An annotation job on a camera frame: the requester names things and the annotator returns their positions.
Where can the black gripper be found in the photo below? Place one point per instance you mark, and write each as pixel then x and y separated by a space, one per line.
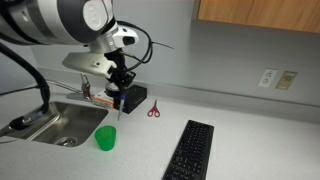
pixel 116 63

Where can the silver and blue pen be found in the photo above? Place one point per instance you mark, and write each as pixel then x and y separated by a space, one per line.
pixel 121 105

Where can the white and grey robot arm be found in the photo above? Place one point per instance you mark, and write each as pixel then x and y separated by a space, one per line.
pixel 63 20

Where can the green plastic cup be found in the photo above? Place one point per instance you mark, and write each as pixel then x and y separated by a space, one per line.
pixel 105 138

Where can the round black and white dial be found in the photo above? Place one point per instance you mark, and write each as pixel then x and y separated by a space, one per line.
pixel 110 88

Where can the black rectangular box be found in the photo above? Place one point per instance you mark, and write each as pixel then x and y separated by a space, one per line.
pixel 135 96

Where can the orange and white box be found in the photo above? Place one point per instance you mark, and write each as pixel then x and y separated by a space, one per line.
pixel 101 99

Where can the chrome faucet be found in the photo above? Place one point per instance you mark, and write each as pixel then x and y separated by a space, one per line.
pixel 81 90

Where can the stainless steel sink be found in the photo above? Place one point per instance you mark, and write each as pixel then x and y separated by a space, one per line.
pixel 66 123

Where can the black computer keyboard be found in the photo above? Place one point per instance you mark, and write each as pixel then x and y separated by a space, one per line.
pixel 191 153

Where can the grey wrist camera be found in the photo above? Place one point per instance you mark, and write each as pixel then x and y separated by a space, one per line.
pixel 86 63

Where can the white wall outlet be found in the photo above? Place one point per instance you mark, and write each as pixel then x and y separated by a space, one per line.
pixel 267 78

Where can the wooden wall cabinet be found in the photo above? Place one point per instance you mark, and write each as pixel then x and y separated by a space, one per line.
pixel 260 13

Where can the beige wall plate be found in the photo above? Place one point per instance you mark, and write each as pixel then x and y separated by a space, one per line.
pixel 286 80

